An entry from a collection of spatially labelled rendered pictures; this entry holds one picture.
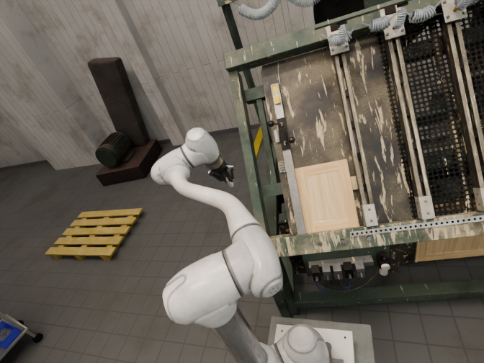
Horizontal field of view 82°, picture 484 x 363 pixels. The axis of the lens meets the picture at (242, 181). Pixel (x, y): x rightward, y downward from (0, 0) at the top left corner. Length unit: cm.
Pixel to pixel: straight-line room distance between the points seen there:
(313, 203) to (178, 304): 120
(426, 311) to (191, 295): 206
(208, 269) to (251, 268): 11
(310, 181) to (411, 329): 130
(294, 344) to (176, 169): 79
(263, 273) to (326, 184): 112
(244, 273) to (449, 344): 193
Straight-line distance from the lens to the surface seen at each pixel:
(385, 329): 246
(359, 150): 175
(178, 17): 482
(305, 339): 122
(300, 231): 177
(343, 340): 150
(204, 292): 73
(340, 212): 178
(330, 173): 176
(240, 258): 73
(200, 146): 108
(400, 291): 240
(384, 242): 180
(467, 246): 247
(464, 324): 257
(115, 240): 393
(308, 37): 186
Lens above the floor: 225
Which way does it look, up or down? 36 degrees down
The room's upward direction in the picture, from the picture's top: 21 degrees counter-clockwise
